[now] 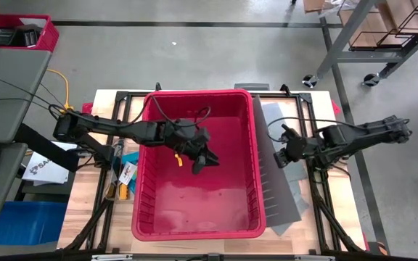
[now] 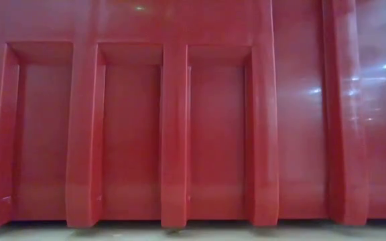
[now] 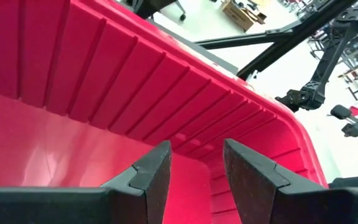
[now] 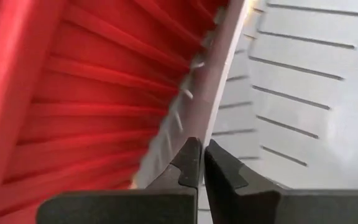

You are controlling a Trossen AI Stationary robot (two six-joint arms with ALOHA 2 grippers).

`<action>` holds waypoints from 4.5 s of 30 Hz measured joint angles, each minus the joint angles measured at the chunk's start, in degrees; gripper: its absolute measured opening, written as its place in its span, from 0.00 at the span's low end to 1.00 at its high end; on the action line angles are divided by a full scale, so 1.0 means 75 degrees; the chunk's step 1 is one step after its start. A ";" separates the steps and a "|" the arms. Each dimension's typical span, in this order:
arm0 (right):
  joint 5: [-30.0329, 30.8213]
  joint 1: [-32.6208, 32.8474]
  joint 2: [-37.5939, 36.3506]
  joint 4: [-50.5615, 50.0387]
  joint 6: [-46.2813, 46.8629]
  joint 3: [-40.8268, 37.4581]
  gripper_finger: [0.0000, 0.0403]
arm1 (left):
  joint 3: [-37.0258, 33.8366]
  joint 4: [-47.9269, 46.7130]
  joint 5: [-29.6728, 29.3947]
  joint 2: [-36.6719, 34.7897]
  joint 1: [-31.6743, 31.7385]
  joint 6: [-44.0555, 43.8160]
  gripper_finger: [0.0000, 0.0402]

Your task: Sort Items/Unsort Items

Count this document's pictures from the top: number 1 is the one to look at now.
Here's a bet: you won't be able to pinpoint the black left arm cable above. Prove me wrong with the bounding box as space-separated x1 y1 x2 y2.
135 94 212 128

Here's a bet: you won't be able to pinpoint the clear plastic tray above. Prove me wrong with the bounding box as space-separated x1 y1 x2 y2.
105 138 141 203

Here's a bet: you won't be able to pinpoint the tool with wooden handle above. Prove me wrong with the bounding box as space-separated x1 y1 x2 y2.
107 139 125 200

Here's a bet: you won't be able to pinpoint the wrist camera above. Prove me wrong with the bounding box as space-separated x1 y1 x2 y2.
273 149 293 170
193 126 212 145

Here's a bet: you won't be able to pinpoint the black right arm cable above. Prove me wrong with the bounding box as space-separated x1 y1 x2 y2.
266 116 358 144

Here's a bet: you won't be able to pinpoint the cardboard boxes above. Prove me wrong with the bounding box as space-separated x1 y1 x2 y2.
303 0 418 48

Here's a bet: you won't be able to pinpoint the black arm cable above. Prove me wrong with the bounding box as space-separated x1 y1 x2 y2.
135 94 212 128
266 116 358 144

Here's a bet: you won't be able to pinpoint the long grey slotted divider panel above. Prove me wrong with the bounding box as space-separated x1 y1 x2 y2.
261 102 311 215
252 94 303 228

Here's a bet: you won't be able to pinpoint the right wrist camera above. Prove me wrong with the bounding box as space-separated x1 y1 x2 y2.
273 149 293 170

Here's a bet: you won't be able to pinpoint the grey metal cart frame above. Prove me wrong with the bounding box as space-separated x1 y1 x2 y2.
316 0 418 79

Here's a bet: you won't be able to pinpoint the long blue toy brick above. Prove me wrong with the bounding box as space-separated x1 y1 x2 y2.
123 151 140 165

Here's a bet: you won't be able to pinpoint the white printed paper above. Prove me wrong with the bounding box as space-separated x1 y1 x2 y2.
22 141 78 185

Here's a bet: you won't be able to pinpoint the black electronic box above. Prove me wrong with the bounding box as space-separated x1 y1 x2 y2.
0 28 16 47
15 24 44 49

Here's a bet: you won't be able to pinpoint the grey desk top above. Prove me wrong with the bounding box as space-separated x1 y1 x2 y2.
0 46 53 144

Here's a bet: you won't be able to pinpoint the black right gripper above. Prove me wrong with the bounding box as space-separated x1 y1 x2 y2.
280 124 327 160

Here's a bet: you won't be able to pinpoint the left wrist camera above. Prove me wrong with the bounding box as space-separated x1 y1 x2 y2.
193 126 212 145

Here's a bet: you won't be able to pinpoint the black table frame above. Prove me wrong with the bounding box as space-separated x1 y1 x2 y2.
62 83 368 254

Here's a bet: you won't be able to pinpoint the yellow cable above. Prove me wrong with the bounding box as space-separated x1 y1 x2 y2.
45 68 75 113

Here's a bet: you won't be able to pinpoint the small red crate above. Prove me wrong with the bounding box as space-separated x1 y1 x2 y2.
0 13 60 54

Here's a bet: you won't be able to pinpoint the black bar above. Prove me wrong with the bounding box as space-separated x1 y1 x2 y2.
14 123 80 173

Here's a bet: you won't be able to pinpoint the white printed tag card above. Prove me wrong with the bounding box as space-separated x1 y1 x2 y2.
118 161 138 186

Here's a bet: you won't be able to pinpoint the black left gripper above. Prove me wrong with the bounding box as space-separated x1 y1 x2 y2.
172 118 220 175

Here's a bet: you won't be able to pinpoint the black wire rack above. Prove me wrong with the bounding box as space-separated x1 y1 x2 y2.
348 3 418 51

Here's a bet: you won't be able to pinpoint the blue plastic bin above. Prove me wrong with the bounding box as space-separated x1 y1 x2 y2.
0 201 68 247

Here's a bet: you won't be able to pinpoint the large red plastic bin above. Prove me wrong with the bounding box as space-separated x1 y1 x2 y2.
131 88 267 242

